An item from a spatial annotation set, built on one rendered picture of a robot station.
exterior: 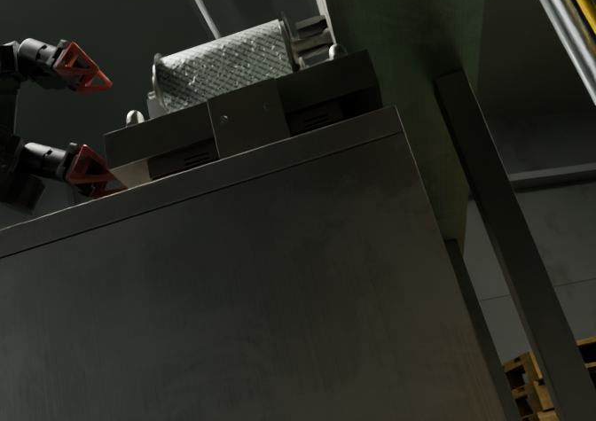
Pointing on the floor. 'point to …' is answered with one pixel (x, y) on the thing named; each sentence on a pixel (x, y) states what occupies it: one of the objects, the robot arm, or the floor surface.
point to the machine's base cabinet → (251, 307)
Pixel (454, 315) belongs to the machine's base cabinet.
